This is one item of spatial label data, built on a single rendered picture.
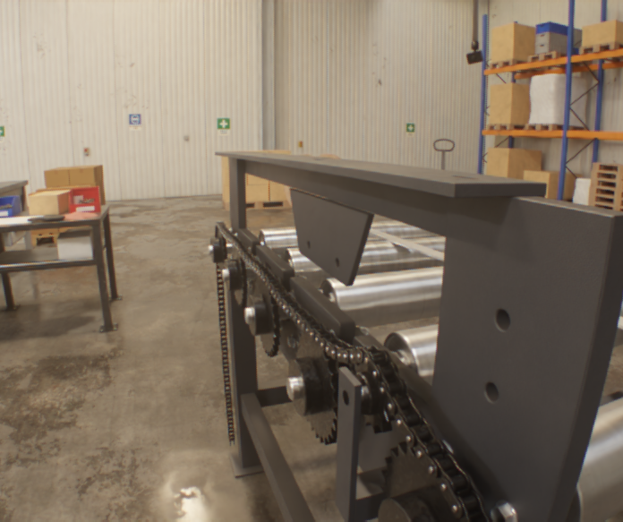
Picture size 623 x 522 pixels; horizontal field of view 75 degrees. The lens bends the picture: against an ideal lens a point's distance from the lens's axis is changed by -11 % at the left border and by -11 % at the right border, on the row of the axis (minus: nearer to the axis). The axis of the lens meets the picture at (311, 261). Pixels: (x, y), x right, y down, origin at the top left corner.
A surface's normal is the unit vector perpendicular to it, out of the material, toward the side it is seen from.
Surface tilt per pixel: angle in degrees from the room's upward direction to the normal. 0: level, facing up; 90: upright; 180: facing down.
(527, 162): 90
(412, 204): 90
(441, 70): 90
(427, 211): 90
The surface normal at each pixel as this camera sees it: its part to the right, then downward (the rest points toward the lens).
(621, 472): 0.27, -0.38
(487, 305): -0.94, 0.08
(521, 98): 0.33, 0.24
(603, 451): 0.17, -0.71
